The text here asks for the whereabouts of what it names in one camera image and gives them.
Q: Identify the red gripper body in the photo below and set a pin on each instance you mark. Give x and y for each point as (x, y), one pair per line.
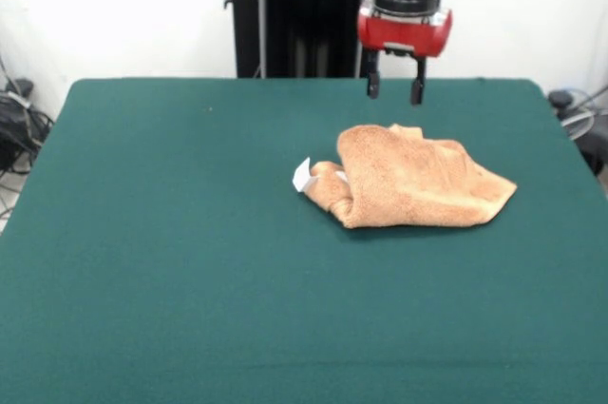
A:
(404, 35)

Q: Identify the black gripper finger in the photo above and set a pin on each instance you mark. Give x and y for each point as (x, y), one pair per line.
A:
(373, 76)
(418, 83)

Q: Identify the orange terry towel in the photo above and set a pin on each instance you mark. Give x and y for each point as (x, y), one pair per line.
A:
(413, 180)

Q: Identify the dark green table cloth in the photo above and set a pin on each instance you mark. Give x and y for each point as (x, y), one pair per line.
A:
(190, 280)

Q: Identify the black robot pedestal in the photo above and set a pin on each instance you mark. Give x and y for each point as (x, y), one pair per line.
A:
(294, 19)

